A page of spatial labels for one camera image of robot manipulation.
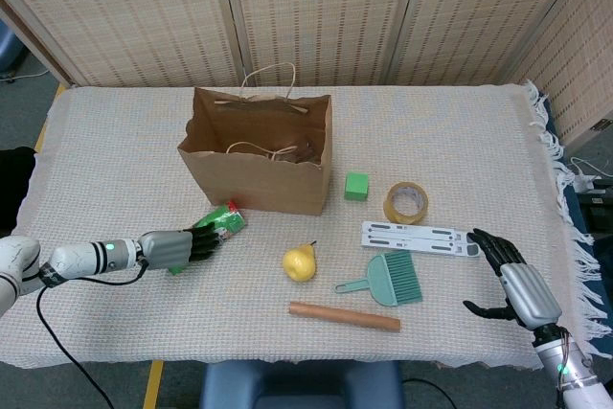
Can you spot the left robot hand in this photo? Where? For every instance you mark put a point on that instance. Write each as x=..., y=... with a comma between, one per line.
x=165, y=248

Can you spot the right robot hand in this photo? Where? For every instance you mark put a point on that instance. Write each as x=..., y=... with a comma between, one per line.
x=529, y=291

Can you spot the green chips can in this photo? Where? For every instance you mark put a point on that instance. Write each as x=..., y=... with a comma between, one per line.
x=227, y=220

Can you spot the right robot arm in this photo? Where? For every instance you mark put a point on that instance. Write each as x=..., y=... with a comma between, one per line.
x=579, y=380

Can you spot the brown paper bag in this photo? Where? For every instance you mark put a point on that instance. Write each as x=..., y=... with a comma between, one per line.
x=263, y=188

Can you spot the white woven tablecloth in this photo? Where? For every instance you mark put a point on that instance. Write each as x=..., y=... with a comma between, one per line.
x=120, y=165

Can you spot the blue under cloth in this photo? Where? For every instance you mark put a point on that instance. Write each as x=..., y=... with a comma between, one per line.
x=572, y=198

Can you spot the black equipment box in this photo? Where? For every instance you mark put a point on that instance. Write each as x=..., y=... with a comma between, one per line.
x=598, y=208

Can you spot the yellow apple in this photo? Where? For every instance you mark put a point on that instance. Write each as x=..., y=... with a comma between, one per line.
x=299, y=265

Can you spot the teal mini brush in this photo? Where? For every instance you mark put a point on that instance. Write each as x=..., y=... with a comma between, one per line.
x=383, y=279

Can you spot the yellow packing tape roll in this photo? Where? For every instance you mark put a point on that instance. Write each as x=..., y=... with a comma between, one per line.
x=393, y=210

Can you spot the wooden rolling pin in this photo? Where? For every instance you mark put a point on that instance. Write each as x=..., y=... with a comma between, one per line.
x=345, y=317

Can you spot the blue padded seat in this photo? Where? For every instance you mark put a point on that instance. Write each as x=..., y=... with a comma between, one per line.
x=301, y=385

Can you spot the green cube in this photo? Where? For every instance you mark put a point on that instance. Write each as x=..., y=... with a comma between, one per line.
x=356, y=187

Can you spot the blue office chair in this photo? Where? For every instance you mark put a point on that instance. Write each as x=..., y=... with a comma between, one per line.
x=8, y=47

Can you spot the woven folding screen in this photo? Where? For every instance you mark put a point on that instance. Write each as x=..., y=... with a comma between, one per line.
x=311, y=11

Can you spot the grey plastic bracket plate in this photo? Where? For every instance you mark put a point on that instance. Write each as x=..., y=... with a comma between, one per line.
x=416, y=239

